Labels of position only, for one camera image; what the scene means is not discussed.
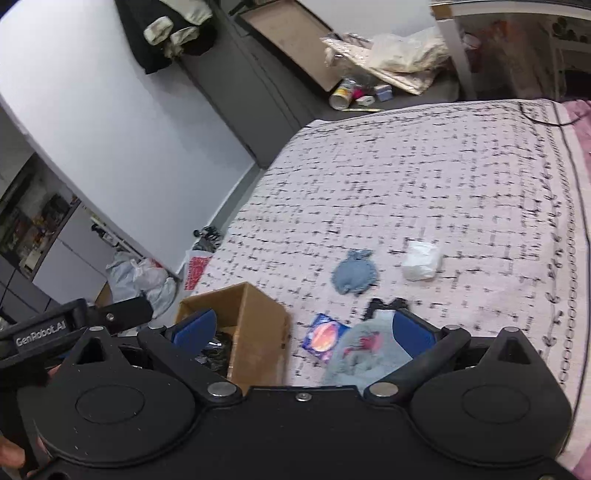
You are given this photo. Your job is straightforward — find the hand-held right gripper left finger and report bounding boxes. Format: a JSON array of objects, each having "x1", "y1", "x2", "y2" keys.
[{"x1": 60, "y1": 308, "x2": 243, "y2": 404}]

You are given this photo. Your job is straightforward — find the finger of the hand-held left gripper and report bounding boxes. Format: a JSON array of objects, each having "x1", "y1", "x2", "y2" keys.
[{"x1": 88, "y1": 298, "x2": 154, "y2": 332}]

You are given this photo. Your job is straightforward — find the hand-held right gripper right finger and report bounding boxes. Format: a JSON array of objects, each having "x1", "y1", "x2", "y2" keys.
[{"x1": 364, "y1": 310, "x2": 546, "y2": 403}]

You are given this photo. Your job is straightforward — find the black shiny packet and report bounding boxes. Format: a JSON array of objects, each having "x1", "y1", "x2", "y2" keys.
[{"x1": 196, "y1": 327, "x2": 238, "y2": 370}]

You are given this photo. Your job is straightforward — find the black cloth item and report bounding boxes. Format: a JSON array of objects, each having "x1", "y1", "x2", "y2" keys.
[{"x1": 364, "y1": 298, "x2": 411, "y2": 322}]

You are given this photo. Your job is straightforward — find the grey plush toy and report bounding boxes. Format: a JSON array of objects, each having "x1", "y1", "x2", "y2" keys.
[{"x1": 322, "y1": 313, "x2": 416, "y2": 388}]

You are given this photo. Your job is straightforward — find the brown cardboard box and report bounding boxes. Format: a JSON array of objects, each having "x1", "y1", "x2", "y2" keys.
[{"x1": 175, "y1": 282, "x2": 291, "y2": 393}]

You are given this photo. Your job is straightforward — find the white soft pouch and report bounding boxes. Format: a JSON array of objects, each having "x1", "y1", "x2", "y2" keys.
[{"x1": 401, "y1": 239, "x2": 443, "y2": 282}]

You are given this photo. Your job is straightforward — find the blue denim pouch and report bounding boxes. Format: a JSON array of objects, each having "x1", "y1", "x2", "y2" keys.
[{"x1": 331, "y1": 248, "x2": 380, "y2": 296}]

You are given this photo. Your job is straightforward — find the colourful orange print packet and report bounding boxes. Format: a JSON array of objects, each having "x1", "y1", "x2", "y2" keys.
[{"x1": 300, "y1": 313, "x2": 350, "y2": 363}]

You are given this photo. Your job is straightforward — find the person's left hand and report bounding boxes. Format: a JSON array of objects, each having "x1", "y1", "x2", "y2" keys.
[{"x1": 0, "y1": 435, "x2": 40, "y2": 478}]

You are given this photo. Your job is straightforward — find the grey and white trash bags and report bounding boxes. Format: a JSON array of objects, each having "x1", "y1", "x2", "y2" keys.
[{"x1": 105, "y1": 251, "x2": 179, "y2": 320}]

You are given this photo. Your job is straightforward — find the red and white plastic bag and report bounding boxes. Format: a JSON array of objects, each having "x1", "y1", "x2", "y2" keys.
[{"x1": 184, "y1": 248, "x2": 214, "y2": 291}]

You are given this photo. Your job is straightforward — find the black shoes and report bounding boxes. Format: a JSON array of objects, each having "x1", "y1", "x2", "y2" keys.
[{"x1": 193, "y1": 225, "x2": 223, "y2": 253}]

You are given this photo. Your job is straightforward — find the grey built-in cabinet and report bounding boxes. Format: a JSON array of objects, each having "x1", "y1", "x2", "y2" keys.
[{"x1": 0, "y1": 151, "x2": 122, "y2": 319}]

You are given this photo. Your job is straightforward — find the black and white patterned blanket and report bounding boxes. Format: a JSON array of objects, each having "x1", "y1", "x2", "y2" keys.
[{"x1": 185, "y1": 99, "x2": 578, "y2": 462}]

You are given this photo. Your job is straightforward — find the pink bed sheet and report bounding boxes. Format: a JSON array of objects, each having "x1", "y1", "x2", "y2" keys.
[{"x1": 551, "y1": 98, "x2": 591, "y2": 480}]

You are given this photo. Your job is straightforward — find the grey door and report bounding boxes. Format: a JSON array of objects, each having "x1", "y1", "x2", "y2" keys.
[{"x1": 178, "y1": 0, "x2": 324, "y2": 169}]

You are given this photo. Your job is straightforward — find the yellow and white can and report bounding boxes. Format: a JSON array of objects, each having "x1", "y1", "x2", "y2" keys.
[{"x1": 329, "y1": 78, "x2": 359, "y2": 112}]

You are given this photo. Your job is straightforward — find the white bags pile by door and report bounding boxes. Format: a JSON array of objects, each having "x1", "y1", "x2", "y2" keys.
[{"x1": 322, "y1": 33, "x2": 440, "y2": 96}]

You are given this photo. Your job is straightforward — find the dark hanging jacket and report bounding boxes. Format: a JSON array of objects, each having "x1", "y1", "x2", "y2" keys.
[{"x1": 115, "y1": 0, "x2": 219, "y2": 75}]

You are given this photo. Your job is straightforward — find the cream plastic bag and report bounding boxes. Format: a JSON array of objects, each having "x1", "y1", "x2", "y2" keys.
[{"x1": 369, "y1": 27, "x2": 452, "y2": 75}]

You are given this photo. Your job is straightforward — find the beige hanging garment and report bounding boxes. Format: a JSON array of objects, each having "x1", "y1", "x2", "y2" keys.
[{"x1": 142, "y1": 0, "x2": 214, "y2": 59}]

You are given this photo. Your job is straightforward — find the white desk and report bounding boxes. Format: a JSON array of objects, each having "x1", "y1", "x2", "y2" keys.
[{"x1": 428, "y1": 0, "x2": 591, "y2": 101}]

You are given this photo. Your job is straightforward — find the brown framed board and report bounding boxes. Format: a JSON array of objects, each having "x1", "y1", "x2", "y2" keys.
[{"x1": 239, "y1": 0, "x2": 341, "y2": 93}]

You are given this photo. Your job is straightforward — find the black cable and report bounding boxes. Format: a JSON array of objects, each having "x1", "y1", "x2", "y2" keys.
[{"x1": 518, "y1": 100, "x2": 588, "y2": 128}]

